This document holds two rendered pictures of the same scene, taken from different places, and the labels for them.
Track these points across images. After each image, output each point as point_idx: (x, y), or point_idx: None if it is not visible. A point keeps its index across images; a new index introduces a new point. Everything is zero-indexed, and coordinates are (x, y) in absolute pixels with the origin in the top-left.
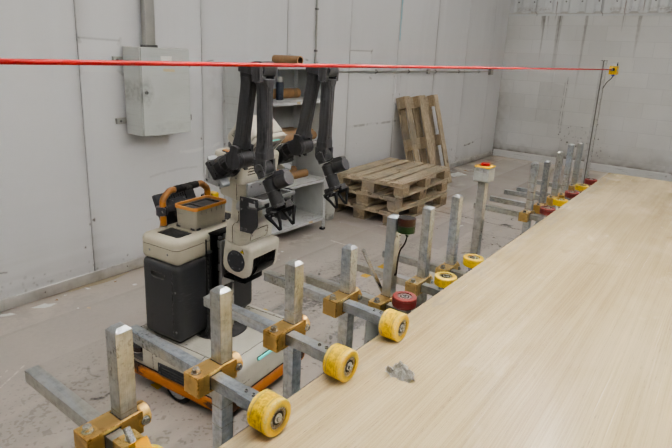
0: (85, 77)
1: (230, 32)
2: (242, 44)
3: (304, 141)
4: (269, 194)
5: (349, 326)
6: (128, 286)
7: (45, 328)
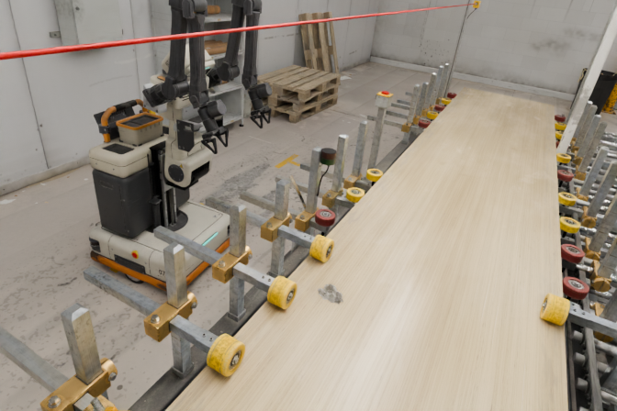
0: None
1: None
2: None
3: (231, 68)
4: (204, 122)
5: (282, 244)
6: (80, 181)
7: (8, 223)
